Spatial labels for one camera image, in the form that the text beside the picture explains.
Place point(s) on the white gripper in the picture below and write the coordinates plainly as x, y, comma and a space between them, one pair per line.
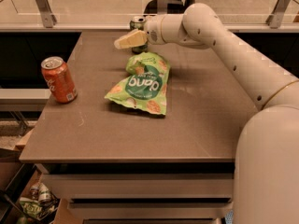
152, 29

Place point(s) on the green soda can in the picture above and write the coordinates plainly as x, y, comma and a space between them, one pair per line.
137, 22

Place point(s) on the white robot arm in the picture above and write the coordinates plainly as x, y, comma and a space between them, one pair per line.
266, 184

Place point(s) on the orange soda can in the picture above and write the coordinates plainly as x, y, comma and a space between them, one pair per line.
59, 80

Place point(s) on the green snack chip bag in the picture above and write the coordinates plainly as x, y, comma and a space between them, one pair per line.
145, 89

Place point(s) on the black office chair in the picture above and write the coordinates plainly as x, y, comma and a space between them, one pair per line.
173, 6

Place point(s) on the bin of cans left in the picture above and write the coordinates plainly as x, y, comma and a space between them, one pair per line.
24, 199

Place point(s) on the left metal railing bracket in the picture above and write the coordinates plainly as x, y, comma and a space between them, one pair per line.
47, 16

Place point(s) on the right metal railing bracket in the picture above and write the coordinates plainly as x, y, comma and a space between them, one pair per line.
275, 19

